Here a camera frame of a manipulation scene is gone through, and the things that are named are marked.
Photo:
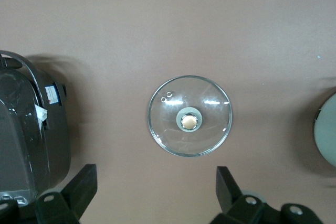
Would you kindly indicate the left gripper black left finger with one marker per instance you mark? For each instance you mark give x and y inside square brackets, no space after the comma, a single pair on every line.
[81,190]

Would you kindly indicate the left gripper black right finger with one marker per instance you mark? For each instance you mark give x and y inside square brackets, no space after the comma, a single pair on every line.
[228,195]

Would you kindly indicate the round glass pot lid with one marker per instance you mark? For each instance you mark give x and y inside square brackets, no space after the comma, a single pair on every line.
[210,129]

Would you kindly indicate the sage green electric pot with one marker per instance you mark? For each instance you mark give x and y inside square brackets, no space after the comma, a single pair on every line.
[326,132]

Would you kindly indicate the black rice cooker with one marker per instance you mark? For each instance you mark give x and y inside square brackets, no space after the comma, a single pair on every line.
[26,129]

